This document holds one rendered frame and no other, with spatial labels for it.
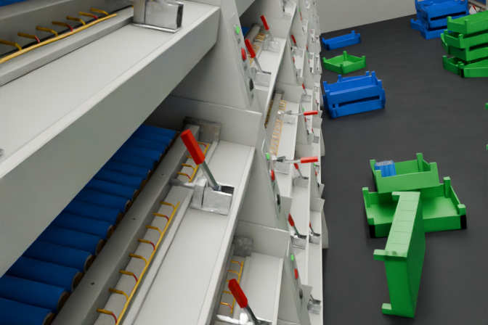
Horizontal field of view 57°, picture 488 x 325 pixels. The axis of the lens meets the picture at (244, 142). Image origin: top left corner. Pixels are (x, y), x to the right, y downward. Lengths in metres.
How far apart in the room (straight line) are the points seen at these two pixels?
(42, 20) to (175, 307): 0.23
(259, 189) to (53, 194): 0.45
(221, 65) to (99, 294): 0.34
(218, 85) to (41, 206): 0.41
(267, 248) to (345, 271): 0.80
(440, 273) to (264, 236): 0.85
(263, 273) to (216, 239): 0.25
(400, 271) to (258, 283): 0.63
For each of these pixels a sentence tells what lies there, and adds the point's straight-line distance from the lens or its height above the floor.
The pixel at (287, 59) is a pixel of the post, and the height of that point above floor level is 0.66.
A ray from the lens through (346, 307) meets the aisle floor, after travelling 1.38.
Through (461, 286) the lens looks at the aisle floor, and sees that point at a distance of 1.43.
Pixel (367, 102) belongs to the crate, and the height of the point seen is 0.05.
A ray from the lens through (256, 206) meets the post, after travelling 0.67.
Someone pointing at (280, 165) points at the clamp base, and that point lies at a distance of 0.93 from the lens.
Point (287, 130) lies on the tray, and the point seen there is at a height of 0.53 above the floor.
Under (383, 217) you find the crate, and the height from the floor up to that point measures 0.00.
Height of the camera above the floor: 0.96
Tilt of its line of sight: 22 degrees down
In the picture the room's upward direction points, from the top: 14 degrees counter-clockwise
